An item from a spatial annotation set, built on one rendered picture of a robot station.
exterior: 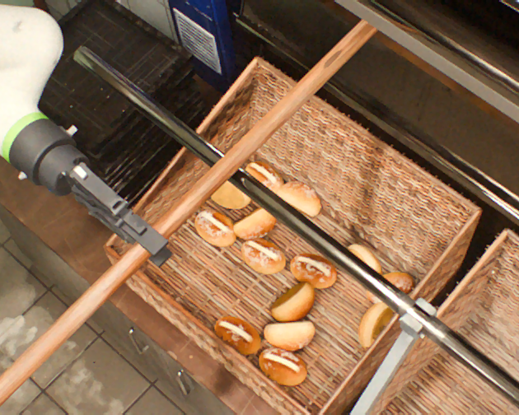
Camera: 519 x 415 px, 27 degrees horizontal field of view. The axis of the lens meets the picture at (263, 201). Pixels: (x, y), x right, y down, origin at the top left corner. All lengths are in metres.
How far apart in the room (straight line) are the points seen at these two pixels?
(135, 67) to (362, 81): 0.49
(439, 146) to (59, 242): 0.86
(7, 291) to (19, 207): 0.62
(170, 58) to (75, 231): 0.43
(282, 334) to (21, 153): 0.68
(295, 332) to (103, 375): 0.85
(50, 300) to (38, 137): 1.32
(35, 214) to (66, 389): 0.62
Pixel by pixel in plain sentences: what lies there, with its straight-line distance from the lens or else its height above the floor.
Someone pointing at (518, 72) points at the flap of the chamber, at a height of 1.41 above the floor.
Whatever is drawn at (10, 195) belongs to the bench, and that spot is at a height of 0.58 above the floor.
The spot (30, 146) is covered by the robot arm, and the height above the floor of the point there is 1.24.
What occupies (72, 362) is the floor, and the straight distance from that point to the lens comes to 2.86.
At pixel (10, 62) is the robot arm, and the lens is 1.67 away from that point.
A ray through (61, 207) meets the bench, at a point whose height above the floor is 0.58.
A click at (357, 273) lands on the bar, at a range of 1.56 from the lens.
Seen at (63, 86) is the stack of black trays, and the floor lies 0.85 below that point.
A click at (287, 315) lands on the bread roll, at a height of 0.64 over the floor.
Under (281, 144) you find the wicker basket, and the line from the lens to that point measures 2.25.
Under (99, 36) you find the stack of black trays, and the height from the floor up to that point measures 0.85.
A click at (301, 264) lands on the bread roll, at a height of 0.64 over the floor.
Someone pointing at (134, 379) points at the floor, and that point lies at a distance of 2.80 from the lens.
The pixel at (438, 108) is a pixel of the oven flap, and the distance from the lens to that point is 1.88.
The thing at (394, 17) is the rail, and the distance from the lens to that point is 1.47.
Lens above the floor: 2.60
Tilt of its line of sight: 62 degrees down
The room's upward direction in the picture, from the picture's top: 11 degrees counter-clockwise
